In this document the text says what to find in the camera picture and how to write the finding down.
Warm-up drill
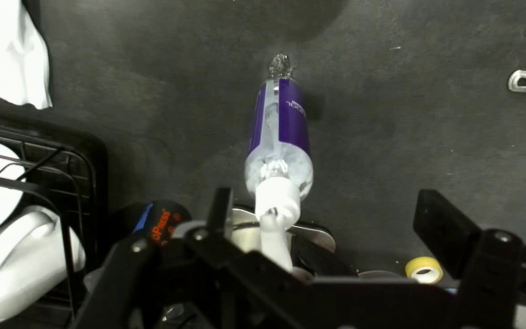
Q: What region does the yellow tape roll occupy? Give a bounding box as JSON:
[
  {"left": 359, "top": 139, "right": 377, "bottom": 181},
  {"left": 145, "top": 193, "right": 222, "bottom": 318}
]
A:
[{"left": 404, "top": 254, "right": 448, "bottom": 287}]

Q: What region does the black coffee press cylinder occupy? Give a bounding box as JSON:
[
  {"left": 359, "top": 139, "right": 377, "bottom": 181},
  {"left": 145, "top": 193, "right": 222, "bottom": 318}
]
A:
[{"left": 108, "top": 199, "right": 194, "bottom": 246}]

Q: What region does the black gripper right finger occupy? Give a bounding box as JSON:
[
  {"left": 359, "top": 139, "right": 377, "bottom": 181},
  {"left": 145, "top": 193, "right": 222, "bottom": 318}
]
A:
[{"left": 412, "top": 188, "right": 526, "bottom": 329}]

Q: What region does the purple label pump bottle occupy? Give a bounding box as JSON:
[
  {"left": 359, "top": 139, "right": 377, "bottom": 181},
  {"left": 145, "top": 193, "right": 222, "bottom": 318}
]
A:
[{"left": 244, "top": 53, "right": 317, "bottom": 274}]

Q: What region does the white paper towel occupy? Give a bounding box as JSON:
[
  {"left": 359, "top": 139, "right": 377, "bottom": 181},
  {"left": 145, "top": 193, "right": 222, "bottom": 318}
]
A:
[{"left": 0, "top": 0, "right": 55, "bottom": 111}]

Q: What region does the black wire dish rack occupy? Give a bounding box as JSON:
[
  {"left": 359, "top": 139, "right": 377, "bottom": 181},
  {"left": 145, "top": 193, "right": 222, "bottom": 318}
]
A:
[{"left": 0, "top": 106, "right": 112, "bottom": 309}]

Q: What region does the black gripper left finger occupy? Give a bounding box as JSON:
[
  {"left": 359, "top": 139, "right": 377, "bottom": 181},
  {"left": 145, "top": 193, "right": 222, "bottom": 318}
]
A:
[{"left": 70, "top": 186, "right": 338, "bottom": 329}]

